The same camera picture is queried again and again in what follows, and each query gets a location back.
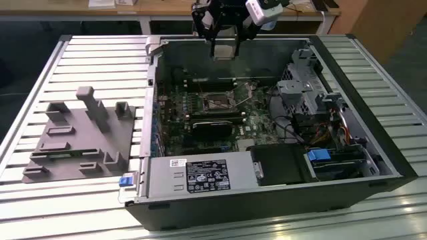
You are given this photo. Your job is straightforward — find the silver metal drive cage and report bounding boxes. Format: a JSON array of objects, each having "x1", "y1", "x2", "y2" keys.
[{"x1": 275, "y1": 48, "x2": 347, "y2": 120}]

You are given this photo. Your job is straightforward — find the CPU socket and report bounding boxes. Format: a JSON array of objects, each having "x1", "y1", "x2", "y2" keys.
[{"x1": 199, "y1": 91, "x2": 239, "y2": 113}]

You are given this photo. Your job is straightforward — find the yellow wire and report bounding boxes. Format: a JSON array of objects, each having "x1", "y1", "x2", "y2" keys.
[{"x1": 309, "y1": 124, "x2": 331, "y2": 145}]

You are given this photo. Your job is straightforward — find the green motherboard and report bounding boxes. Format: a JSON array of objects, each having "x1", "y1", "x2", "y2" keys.
[{"x1": 151, "y1": 74, "x2": 301, "y2": 157}]

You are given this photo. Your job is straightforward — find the blue disk carrier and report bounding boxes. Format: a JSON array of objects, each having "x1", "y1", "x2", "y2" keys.
[{"x1": 304, "y1": 147, "x2": 333, "y2": 163}]

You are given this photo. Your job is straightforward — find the grey plastic parts rack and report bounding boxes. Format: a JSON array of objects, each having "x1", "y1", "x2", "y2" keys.
[{"x1": 20, "y1": 86, "x2": 137, "y2": 185}]

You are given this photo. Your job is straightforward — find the black plastic shroud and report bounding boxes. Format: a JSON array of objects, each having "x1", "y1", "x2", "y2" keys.
[{"x1": 248, "y1": 144, "x2": 316, "y2": 187}]

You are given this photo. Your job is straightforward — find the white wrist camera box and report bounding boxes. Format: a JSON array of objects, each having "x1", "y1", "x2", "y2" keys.
[{"x1": 244, "y1": 0, "x2": 291, "y2": 31}]

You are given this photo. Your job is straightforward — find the black open PC case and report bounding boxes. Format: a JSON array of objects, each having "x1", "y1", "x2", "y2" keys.
[{"x1": 123, "y1": 34, "x2": 420, "y2": 232}]

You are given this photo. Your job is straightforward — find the blue case latch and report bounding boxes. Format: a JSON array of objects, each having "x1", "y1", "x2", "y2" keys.
[{"x1": 119, "y1": 172, "x2": 140, "y2": 188}]

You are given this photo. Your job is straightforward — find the RAM slot white clips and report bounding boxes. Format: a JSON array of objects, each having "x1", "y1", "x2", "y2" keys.
[
  {"x1": 184, "y1": 77, "x2": 239, "y2": 83},
  {"x1": 188, "y1": 113, "x2": 244, "y2": 117}
]

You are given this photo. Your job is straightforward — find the silver square CPU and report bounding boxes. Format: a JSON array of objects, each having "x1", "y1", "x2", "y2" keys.
[{"x1": 212, "y1": 44, "x2": 236, "y2": 61}]

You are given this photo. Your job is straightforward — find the black cable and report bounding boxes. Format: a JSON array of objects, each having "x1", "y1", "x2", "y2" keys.
[{"x1": 271, "y1": 113, "x2": 307, "y2": 146}]

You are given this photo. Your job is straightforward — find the wooden desk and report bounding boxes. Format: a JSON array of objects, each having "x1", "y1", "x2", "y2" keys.
[{"x1": 0, "y1": 0, "x2": 343, "y2": 36}]

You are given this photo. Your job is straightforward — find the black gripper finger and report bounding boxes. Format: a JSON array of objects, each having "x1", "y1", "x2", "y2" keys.
[
  {"x1": 233, "y1": 13, "x2": 260, "y2": 58},
  {"x1": 191, "y1": 2, "x2": 220, "y2": 58}
]

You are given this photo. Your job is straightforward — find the wooden cabinet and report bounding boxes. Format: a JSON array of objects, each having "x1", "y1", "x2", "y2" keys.
[{"x1": 328, "y1": 0, "x2": 427, "y2": 65}]

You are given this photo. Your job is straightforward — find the black hard disk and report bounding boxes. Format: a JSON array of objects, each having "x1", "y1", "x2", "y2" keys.
[{"x1": 311, "y1": 159, "x2": 369, "y2": 183}]

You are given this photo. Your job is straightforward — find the grey flat cable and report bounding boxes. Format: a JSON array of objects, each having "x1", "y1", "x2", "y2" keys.
[{"x1": 328, "y1": 107, "x2": 351, "y2": 151}]

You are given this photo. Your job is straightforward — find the black graphics card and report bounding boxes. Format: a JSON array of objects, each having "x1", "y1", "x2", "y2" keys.
[{"x1": 191, "y1": 121, "x2": 235, "y2": 141}]

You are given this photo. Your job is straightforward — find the grey power supply unit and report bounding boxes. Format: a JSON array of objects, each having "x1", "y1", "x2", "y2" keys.
[{"x1": 145, "y1": 151, "x2": 264, "y2": 200}]

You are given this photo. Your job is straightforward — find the small silver chipset heatsink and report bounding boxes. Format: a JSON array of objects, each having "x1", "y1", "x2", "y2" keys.
[{"x1": 236, "y1": 138, "x2": 256, "y2": 151}]

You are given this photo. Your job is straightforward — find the orange wire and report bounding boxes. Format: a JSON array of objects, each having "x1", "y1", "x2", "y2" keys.
[{"x1": 339, "y1": 125, "x2": 352, "y2": 146}]

